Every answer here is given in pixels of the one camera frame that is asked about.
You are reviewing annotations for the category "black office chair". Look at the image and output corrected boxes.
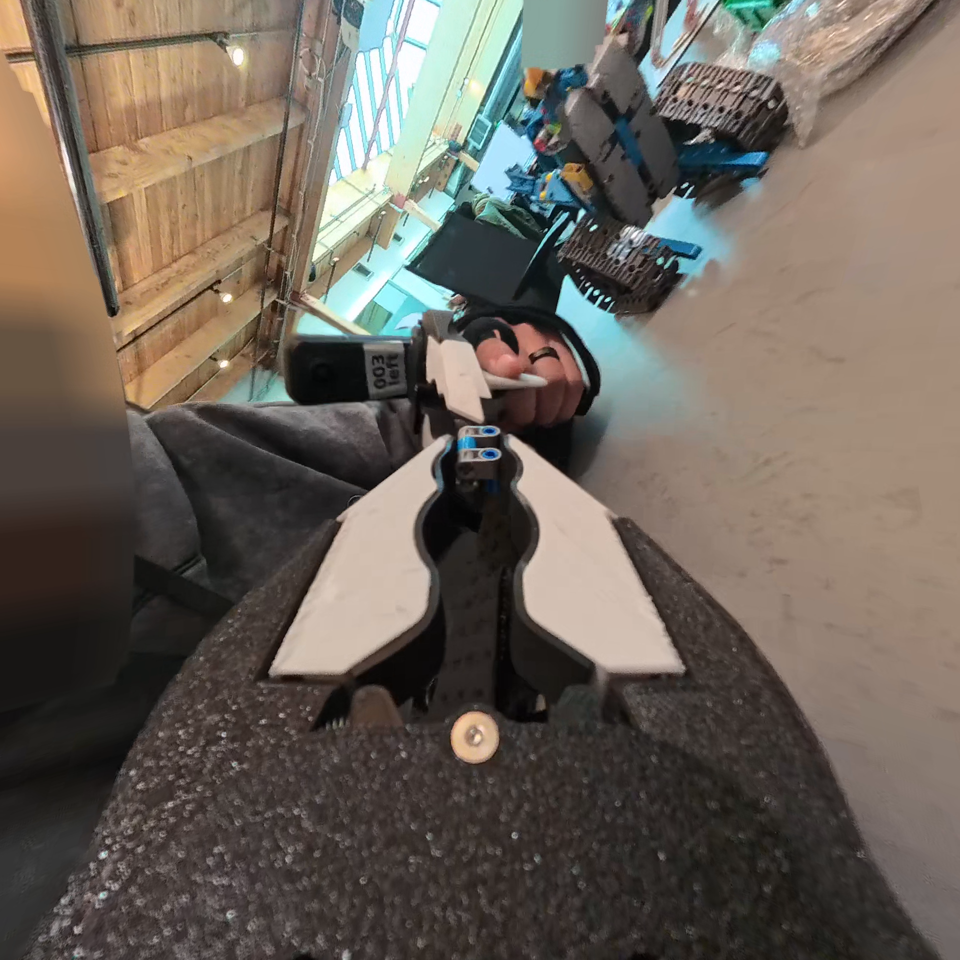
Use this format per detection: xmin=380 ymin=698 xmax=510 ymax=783
xmin=408 ymin=202 xmax=567 ymax=309

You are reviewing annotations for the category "person's dark hoodie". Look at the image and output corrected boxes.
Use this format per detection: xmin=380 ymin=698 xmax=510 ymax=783
xmin=0 ymin=401 xmax=451 ymax=960

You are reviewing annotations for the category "skylight window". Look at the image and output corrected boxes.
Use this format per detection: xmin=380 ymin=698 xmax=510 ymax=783
xmin=326 ymin=0 xmax=451 ymax=185

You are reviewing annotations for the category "black ceiling beam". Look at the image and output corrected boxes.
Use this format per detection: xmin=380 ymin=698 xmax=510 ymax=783
xmin=18 ymin=0 xmax=123 ymax=318

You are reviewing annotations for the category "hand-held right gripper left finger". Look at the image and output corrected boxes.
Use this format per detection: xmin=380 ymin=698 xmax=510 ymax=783
xmin=268 ymin=436 xmax=453 ymax=708

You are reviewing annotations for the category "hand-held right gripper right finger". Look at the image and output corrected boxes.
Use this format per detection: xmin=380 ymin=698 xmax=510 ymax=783
xmin=498 ymin=435 xmax=687 ymax=704

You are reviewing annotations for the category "clear plastic bag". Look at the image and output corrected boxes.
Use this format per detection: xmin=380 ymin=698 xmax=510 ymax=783
xmin=750 ymin=0 xmax=942 ymax=147

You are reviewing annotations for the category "person's left hand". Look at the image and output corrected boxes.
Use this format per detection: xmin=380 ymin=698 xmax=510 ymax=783
xmin=478 ymin=318 xmax=588 ymax=434

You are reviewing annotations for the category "blue tracked toy robot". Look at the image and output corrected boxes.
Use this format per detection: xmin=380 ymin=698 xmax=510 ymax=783
xmin=517 ymin=37 xmax=792 ymax=316

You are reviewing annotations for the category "dark perforated panel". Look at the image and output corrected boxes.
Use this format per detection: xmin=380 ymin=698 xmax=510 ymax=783
xmin=438 ymin=510 xmax=526 ymax=710

